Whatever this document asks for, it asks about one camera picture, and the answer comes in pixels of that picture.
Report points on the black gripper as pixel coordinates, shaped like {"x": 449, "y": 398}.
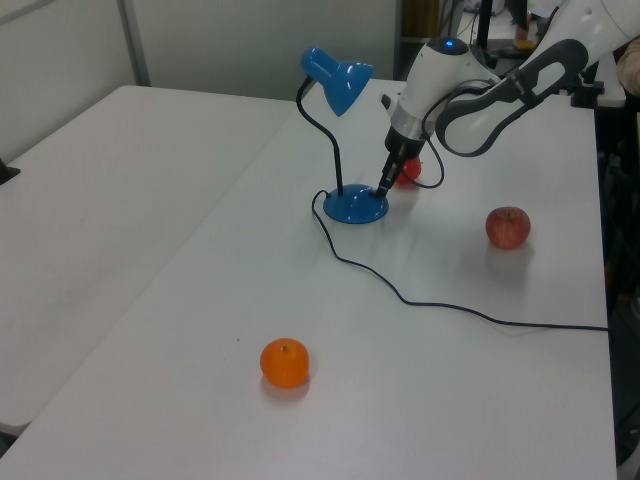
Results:
{"x": 404, "y": 145}

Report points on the blue desk lamp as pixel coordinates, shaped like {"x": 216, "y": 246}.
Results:
{"x": 350, "y": 206}

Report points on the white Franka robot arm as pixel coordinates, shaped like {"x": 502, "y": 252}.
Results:
{"x": 435, "y": 75}

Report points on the bright red apple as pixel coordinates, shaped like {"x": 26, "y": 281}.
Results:
{"x": 412, "y": 171}

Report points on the pale red apple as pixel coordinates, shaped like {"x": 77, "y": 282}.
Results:
{"x": 507, "y": 229}

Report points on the black tripod stand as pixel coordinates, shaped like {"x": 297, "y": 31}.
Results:
{"x": 485, "y": 25}

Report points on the yellow object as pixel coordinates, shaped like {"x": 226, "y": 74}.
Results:
{"x": 525, "y": 45}

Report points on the black pole clamp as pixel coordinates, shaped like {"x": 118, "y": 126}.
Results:
{"x": 587, "y": 95}

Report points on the orange mandarin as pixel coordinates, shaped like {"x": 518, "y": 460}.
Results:
{"x": 284, "y": 364}

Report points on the black table clamp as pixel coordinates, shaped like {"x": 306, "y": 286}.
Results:
{"x": 7, "y": 172}

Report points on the metal shelf frame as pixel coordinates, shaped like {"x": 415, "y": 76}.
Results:
{"x": 412, "y": 30}

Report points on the black camera pole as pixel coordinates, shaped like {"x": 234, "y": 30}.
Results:
{"x": 592, "y": 72}

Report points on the grey metal partition post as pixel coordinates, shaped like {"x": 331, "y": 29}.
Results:
{"x": 135, "y": 45}

